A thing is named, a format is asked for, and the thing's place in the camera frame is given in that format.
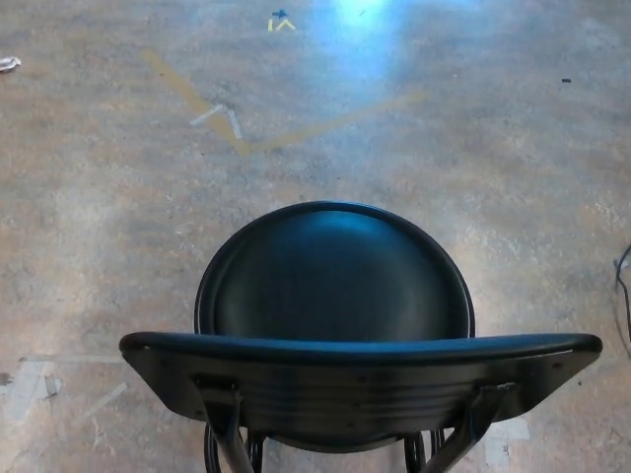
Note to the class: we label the white tape cross mark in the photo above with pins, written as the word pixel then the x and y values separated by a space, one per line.
pixel 512 433

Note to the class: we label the white crumpled paper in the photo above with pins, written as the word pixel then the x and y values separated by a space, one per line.
pixel 9 63

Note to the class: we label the black swivel chair with backrest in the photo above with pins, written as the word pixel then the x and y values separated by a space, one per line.
pixel 335 286

